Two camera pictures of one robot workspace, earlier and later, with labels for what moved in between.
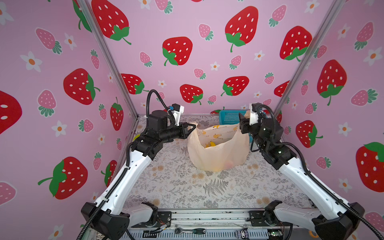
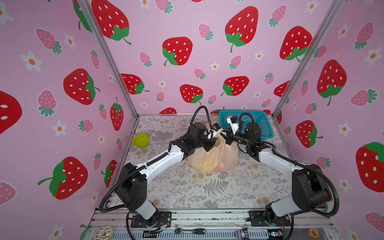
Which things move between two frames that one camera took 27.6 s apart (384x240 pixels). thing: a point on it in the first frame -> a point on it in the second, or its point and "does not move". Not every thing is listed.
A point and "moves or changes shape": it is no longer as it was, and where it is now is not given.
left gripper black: (183, 134) -> (209, 144)
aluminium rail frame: (216, 224) does not move
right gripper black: (244, 124) -> (229, 136)
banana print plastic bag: (218, 147) moves or changes shape
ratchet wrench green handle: (196, 231) does not move
